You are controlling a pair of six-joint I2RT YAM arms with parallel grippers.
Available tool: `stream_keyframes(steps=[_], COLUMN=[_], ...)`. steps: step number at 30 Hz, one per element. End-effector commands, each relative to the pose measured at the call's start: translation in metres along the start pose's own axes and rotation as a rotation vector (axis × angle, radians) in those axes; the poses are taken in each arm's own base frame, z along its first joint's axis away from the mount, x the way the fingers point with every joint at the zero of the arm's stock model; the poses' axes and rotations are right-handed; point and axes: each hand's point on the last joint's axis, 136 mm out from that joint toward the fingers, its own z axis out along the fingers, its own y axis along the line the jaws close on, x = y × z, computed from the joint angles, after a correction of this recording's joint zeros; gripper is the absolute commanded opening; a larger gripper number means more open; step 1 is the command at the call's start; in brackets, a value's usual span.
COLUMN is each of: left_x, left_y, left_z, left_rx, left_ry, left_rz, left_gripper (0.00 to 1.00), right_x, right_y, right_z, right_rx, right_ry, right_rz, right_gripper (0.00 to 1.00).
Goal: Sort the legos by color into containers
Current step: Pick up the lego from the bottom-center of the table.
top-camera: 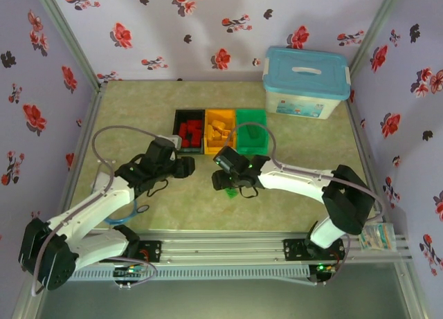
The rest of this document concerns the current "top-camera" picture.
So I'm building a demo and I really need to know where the black plastic bin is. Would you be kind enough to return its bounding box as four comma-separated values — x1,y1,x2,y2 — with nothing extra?
172,109,206,156

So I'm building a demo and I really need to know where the yellow plastic bin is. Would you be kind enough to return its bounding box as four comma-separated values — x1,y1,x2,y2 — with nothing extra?
204,108,238,156

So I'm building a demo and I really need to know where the green plastic bin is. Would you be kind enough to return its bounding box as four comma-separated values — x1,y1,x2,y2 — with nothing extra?
235,107,270,156

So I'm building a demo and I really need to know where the blue coiled tube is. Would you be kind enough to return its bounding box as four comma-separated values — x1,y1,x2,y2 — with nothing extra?
105,199,139,226

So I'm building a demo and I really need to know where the white storage box blue lid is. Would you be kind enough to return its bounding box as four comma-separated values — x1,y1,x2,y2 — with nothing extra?
262,46,351,121

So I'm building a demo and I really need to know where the clear plastic packet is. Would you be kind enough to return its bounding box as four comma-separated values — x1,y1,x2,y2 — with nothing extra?
357,223,397,253

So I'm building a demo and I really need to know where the left arm grey cable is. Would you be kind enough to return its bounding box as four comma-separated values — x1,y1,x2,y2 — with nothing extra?
30,125,160,298

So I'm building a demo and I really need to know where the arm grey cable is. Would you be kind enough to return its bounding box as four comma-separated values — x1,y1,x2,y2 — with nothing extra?
30,125,160,298
224,122,386,287

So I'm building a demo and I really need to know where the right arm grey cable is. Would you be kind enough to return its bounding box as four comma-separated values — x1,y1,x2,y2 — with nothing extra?
224,122,386,287

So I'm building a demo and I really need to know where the aluminium front rail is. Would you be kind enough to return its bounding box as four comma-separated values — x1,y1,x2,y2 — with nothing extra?
69,230,415,264

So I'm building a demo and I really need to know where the aluminium side rail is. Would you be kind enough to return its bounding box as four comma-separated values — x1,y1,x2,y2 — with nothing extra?
345,100,383,206
57,82,108,230

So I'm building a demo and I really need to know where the grey slotted cable duct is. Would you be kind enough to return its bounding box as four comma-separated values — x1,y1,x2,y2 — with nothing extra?
69,266,311,282

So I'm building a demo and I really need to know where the aluminium corner post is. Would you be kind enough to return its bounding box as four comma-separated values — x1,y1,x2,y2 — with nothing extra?
349,0,406,80
30,0,107,91

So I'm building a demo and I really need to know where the aluminium lower frame post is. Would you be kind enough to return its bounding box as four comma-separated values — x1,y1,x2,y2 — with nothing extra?
10,277,53,319
396,259,430,319

